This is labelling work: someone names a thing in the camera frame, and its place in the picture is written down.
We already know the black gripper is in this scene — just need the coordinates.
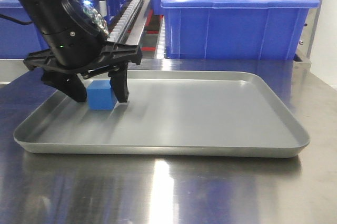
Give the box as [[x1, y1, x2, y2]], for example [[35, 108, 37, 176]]
[[23, 0, 142, 103]]

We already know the blue foam cube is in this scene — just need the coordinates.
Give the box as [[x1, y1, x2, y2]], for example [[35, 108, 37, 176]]
[[86, 80, 117, 110]]

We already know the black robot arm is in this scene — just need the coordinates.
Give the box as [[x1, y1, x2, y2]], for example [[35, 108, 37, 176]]
[[19, 0, 142, 103]]

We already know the white roller conveyor track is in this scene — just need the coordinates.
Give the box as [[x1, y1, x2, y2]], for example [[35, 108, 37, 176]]
[[107, 0, 143, 43]]

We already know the grey metal tray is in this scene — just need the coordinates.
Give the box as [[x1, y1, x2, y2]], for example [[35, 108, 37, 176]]
[[13, 70, 310, 158]]

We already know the blue plastic bin front left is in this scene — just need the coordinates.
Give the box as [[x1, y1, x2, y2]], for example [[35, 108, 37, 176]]
[[1, 0, 49, 59]]

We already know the blue plastic bin front right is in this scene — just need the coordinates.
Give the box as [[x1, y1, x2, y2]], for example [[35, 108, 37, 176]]
[[161, 0, 320, 60]]

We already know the steel shelf upright post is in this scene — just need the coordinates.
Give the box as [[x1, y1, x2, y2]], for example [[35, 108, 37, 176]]
[[295, 0, 323, 66]]

